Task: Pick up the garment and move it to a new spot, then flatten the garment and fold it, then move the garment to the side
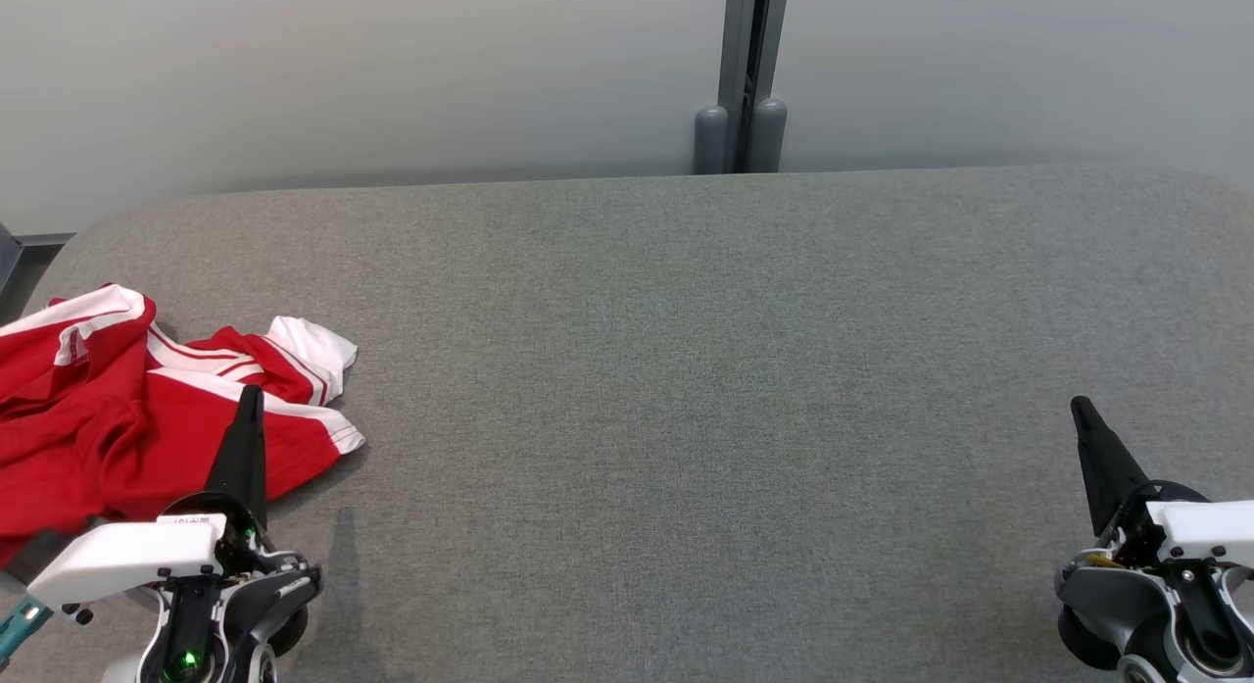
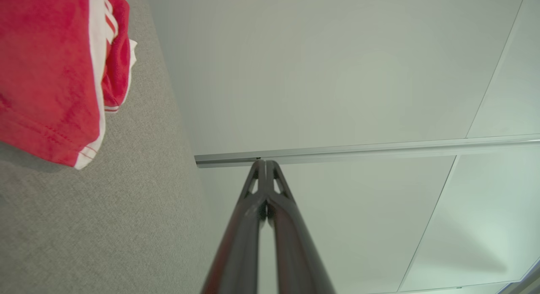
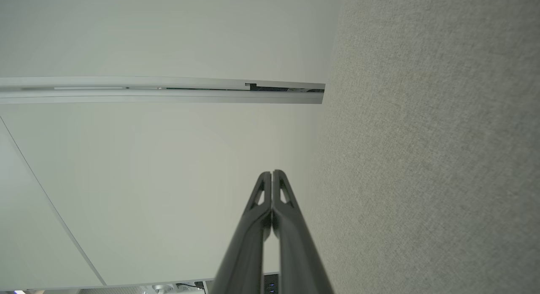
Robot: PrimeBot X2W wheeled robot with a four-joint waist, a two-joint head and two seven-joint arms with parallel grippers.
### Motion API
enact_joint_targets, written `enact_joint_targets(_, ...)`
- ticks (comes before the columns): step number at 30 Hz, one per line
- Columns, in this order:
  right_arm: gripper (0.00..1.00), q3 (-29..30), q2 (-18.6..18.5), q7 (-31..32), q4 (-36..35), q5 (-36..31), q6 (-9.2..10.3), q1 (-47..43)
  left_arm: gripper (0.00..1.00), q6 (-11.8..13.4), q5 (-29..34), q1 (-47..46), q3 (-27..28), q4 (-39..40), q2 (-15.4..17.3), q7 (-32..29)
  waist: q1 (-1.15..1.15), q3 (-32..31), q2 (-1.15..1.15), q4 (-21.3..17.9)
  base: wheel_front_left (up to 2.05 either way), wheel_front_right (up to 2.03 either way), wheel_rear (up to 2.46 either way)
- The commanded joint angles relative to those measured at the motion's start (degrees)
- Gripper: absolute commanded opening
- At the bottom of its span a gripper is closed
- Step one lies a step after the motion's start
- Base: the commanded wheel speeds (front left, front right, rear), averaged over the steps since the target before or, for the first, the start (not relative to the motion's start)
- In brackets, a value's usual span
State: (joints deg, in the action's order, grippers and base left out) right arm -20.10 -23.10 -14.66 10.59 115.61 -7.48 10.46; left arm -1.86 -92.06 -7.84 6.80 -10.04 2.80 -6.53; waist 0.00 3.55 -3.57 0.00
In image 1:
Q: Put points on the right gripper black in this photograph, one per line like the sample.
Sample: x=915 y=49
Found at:
x=1136 y=536

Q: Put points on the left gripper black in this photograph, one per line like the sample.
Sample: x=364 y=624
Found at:
x=245 y=541

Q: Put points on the red basketball jersey white sleeves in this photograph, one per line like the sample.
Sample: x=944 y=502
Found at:
x=176 y=448

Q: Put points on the right robot arm silver white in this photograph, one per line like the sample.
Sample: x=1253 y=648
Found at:
x=1107 y=595

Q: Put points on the left robot arm silver white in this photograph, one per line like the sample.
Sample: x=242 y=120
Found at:
x=269 y=595

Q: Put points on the teal left gripper connector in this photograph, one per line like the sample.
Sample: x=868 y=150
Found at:
x=20 y=629

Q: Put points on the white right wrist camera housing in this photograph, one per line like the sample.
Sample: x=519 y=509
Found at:
x=1205 y=531

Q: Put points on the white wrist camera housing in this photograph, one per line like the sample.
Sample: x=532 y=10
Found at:
x=127 y=556
x=1205 y=531

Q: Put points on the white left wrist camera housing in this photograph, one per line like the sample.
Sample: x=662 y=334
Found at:
x=127 y=556

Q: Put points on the grey partition base rail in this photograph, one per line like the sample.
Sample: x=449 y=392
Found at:
x=10 y=262

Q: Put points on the grey metal partition post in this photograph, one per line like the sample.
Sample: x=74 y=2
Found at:
x=749 y=75

